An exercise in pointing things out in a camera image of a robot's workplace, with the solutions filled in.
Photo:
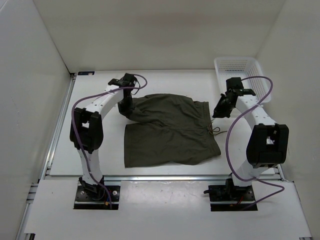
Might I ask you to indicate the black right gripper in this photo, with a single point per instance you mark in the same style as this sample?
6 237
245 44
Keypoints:
218 112

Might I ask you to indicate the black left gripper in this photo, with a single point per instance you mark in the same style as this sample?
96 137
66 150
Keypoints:
124 111

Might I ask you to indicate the olive green shorts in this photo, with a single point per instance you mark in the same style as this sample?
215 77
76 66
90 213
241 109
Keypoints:
168 129

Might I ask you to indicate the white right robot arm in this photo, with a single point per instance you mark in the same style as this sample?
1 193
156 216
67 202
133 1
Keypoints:
246 104

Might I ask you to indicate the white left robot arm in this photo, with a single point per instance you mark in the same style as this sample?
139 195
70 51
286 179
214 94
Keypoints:
86 131

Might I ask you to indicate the white plastic mesh basket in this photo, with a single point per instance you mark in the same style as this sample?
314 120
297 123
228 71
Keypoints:
246 68

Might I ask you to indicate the blue label sticker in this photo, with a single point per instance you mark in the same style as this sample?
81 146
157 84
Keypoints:
86 73

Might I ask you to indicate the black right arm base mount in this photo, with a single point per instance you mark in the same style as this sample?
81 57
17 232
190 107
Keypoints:
231 198

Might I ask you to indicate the aluminium front rail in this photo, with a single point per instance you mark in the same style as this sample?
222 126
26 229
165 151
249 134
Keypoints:
163 178

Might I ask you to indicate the aluminium left side rail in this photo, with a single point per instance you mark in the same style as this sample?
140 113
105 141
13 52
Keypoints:
46 161

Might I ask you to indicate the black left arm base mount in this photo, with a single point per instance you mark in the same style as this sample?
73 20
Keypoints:
95 197

